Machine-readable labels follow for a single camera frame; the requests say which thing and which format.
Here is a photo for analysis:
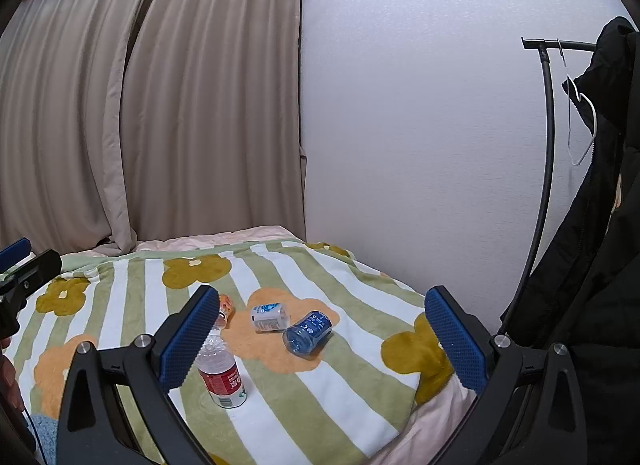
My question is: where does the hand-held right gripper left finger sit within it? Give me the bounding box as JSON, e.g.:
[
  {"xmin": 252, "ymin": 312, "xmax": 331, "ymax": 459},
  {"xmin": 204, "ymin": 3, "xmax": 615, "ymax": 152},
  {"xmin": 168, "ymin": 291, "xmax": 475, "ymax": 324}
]
[{"xmin": 56, "ymin": 284, "xmax": 221, "ymax": 465}]

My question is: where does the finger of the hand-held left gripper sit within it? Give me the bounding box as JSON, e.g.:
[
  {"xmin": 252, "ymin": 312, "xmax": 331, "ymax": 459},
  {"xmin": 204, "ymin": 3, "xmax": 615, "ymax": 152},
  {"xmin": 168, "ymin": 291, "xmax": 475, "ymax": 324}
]
[
  {"xmin": 0, "ymin": 238, "xmax": 32, "ymax": 271},
  {"xmin": 0, "ymin": 248, "xmax": 63, "ymax": 297}
]

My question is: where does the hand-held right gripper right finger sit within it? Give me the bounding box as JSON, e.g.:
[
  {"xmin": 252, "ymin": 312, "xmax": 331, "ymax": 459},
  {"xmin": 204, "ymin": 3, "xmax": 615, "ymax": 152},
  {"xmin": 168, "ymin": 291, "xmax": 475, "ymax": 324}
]
[{"xmin": 424, "ymin": 286, "xmax": 589, "ymax": 465}]

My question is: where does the person's left hand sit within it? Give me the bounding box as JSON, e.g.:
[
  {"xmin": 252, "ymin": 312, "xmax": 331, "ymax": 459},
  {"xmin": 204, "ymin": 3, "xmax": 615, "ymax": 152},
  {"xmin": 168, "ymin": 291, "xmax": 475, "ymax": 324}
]
[{"xmin": 0, "ymin": 337, "xmax": 26, "ymax": 414}]

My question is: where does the clear red label water bottle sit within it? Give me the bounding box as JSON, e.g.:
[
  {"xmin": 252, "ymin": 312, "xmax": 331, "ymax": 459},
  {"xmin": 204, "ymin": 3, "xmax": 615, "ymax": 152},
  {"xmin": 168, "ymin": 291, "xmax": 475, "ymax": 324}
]
[{"xmin": 196, "ymin": 317, "xmax": 249, "ymax": 410}]

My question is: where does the small orange bottle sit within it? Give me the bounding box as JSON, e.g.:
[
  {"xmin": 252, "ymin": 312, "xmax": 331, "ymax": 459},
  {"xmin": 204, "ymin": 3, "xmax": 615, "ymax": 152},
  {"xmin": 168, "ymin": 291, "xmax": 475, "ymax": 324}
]
[{"xmin": 216, "ymin": 295, "xmax": 236, "ymax": 329}]

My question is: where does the small white bottle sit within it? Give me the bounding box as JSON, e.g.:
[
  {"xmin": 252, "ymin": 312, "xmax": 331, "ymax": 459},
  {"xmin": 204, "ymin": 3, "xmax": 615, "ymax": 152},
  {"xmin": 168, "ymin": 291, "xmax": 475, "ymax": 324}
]
[{"xmin": 250, "ymin": 302, "xmax": 291, "ymax": 334}]

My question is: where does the blue plastic bottle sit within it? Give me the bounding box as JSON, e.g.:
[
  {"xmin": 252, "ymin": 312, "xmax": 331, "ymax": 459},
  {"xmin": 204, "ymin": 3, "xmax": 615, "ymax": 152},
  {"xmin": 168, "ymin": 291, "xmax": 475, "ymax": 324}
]
[{"xmin": 282, "ymin": 311, "xmax": 334, "ymax": 357}]

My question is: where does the blue fuzzy cloth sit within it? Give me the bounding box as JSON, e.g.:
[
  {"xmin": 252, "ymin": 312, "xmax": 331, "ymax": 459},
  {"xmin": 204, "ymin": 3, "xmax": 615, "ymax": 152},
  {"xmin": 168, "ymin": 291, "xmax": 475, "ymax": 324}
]
[{"xmin": 22, "ymin": 412, "xmax": 64, "ymax": 465}]

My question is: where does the black coat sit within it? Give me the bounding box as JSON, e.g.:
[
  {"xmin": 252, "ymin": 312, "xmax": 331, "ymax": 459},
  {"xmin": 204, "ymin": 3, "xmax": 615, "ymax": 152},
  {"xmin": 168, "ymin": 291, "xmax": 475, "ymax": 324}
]
[{"xmin": 500, "ymin": 16, "xmax": 640, "ymax": 465}]

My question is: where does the beige curtain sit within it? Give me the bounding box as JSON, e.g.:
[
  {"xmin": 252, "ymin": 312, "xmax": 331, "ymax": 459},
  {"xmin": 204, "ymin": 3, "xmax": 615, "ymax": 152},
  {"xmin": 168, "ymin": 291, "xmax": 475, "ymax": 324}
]
[
  {"xmin": 0, "ymin": 0, "xmax": 168, "ymax": 260},
  {"xmin": 119, "ymin": 0, "xmax": 309, "ymax": 254}
]

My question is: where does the striped floral blanket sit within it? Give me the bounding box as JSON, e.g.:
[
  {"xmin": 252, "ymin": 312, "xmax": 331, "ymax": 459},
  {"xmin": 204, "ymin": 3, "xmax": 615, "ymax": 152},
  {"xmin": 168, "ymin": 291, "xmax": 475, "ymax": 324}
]
[{"xmin": 5, "ymin": 241, "xmax": 457, "ymax": 465}]

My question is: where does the black clothes rack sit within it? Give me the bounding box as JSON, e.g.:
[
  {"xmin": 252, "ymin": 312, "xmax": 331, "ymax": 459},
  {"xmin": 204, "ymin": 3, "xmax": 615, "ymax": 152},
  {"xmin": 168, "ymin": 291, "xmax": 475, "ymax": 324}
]
[{"xmin": 499, "ymin": 37, "xmax": 599, "ymax": 337}]

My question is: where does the white clothes hanger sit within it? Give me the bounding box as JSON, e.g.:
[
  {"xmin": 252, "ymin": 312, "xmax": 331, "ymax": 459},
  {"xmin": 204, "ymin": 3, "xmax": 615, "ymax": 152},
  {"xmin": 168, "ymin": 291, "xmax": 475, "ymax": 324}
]
[{"xmin": 557, "ymin": 39, "xmax": 599, "ymax": 167}]

